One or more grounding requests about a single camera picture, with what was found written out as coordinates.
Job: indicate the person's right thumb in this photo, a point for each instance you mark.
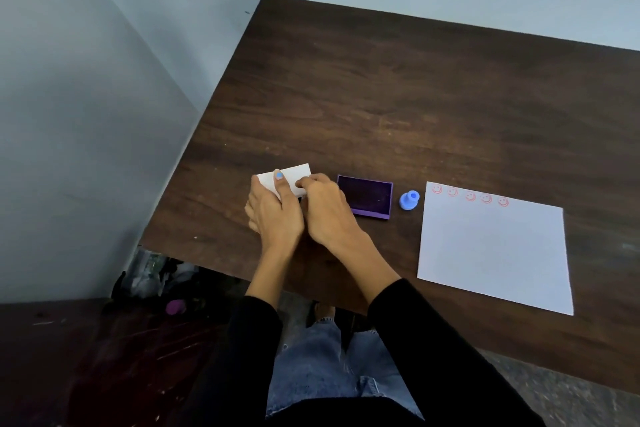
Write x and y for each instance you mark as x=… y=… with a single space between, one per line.
x=305 y=185

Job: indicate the small pink round object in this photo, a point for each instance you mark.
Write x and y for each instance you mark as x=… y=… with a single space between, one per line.
x=176 y=307

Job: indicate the person's blue jeans legs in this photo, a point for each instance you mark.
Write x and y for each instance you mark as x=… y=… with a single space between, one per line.
x=320 y=366

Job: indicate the person's left hand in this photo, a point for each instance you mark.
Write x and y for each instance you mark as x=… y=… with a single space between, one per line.
x=277 y=214

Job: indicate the white paper sheet with stamps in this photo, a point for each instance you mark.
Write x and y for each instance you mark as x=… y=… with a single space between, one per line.
x=495 y=249

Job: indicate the person's right hand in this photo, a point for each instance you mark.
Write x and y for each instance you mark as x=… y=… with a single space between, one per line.
x=330 y=214

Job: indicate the white rectangular box lid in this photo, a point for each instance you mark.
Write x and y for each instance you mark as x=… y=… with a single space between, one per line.
x=295 y=175

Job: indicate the person's left thumb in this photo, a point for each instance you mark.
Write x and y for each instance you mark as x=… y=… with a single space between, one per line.
x=283 y=186

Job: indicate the purple ink pad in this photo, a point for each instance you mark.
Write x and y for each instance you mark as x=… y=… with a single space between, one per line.
x=364 y=195

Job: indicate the pile of clutter under table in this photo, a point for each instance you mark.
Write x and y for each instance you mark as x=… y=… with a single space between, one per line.
x=150 y=274

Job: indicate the person's right forearm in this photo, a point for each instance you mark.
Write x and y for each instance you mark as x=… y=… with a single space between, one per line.
x=425 y=341

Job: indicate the small blue round stamp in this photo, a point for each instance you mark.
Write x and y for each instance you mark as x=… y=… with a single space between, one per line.
x=409 y=200

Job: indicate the person's left forearm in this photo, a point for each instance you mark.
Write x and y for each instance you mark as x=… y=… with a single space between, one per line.
x=257 y=336

